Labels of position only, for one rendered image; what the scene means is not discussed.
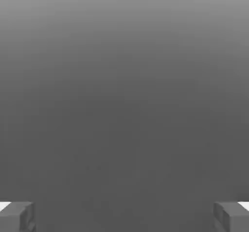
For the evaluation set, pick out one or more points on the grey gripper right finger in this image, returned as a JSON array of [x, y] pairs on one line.
[[235, 217]]

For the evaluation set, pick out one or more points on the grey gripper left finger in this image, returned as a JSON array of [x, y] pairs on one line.
[[13, 217]]

